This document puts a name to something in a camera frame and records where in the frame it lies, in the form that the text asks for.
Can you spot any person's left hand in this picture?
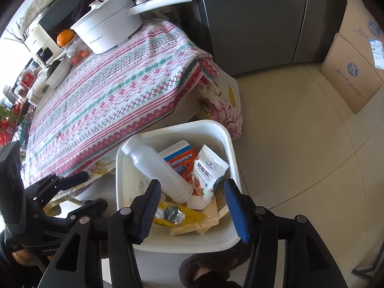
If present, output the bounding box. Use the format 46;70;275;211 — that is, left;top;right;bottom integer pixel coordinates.
12;247;38;266

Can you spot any patterned knit tablecloth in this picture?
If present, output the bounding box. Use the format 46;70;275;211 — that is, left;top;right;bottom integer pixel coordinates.
22;18;221;187

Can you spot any white electric cooking pot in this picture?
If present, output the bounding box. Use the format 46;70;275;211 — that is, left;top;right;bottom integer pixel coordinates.
70;0;196;55

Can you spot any white printed cloth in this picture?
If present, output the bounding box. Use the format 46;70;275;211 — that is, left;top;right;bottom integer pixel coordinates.
26;75;49;106

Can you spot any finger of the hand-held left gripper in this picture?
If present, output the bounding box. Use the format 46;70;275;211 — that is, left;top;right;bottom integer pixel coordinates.
26;171;90;211
42;198;108;236

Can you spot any glass teapot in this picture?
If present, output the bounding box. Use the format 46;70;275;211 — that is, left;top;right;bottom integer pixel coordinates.
61;37;91;66

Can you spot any brown kraft paper bag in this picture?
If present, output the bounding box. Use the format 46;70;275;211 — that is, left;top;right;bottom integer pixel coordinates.
169;196;230;236

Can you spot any cardboard box blue logo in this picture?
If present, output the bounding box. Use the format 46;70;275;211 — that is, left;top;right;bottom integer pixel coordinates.
319;33;384;114
339;0;384;66

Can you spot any person's left forearm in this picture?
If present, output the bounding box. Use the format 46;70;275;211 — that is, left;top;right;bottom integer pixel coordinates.
0;231;41;288

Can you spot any red box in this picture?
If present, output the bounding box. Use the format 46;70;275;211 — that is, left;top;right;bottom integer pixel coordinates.
22;71;36;87

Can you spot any grey refrigerator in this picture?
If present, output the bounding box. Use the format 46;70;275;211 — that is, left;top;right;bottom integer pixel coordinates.
189;0;350;77

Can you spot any large orange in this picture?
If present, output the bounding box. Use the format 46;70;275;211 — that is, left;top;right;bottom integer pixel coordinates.
57;29;75;48

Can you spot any white countertop oven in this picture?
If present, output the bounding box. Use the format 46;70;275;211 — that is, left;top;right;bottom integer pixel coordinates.
24;0;100;66

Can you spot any floral table undercloth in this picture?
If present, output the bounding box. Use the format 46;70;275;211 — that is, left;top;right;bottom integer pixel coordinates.
43;73;244;216

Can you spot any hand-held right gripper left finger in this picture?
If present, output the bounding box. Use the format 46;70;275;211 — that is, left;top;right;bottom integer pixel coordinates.
37;178;162;288

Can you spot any orange and blue snack box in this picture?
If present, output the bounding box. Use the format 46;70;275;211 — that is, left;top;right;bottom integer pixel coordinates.
159;140;210;211

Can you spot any gold foil wrapper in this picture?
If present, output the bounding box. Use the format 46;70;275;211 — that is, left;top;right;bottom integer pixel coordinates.
153;201;208;227

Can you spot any white square trash bin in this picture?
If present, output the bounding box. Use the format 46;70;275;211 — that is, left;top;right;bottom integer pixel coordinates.
115;119;249;288

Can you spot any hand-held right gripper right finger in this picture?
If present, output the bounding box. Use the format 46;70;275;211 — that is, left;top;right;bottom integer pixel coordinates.
223;178;348;288

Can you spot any white nut snack packet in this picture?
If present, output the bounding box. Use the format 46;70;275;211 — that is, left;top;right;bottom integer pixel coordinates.
193;144;230;200

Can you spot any dark fuzzy slipper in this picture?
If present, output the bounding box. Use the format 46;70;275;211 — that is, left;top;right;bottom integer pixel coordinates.
179;240;251;288

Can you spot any white translucent plastic bottle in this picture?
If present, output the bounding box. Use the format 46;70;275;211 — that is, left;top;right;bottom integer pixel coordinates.
121;139;194;204

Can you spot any green potted plant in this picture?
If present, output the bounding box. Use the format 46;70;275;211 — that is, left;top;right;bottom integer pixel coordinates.
0;103;21;127

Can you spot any white ceramic bowl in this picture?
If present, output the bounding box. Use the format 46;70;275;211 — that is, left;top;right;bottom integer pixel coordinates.
45;61;71;82
47;66;73;89

